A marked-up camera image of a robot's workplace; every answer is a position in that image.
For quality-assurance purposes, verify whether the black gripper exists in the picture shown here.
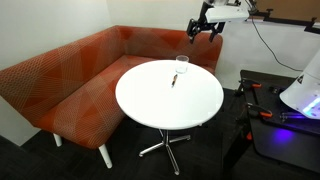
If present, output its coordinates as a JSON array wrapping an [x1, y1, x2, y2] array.
[[185, 16, 226, 44]]

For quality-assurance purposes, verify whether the orange and black pen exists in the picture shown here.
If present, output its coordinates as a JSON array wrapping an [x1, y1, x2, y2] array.
[[170, 73, 179, 89]]

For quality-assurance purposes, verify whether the clear drinking glass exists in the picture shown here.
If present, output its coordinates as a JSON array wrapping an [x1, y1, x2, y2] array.
[[175, 54, 190, 75]]

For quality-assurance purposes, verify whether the small black block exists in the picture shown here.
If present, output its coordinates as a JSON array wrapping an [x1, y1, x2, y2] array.
[[269, 85, 285, 95]]

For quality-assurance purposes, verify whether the chrome table base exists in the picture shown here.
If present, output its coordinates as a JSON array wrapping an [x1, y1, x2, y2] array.
[[138, 129, 192, 176]]

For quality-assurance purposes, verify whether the black robot cart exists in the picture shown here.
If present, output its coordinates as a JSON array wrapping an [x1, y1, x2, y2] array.
[[239, 69, 320, 174]]

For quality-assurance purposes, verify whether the orange patterned corner sofa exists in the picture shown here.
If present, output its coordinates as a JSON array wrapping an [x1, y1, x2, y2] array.
[[0, 24, 224, 169]]

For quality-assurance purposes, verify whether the black hanging wall cable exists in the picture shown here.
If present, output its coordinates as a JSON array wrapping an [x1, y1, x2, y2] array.
[[249, 17, 303, 73]]

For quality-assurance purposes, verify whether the black camera boom rail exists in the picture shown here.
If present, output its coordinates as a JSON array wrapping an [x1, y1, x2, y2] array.
[[248, 8, 320, 35]]

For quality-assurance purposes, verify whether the brown wall board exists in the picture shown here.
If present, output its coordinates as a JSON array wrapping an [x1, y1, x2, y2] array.
[[252, 0, 320, 22]]

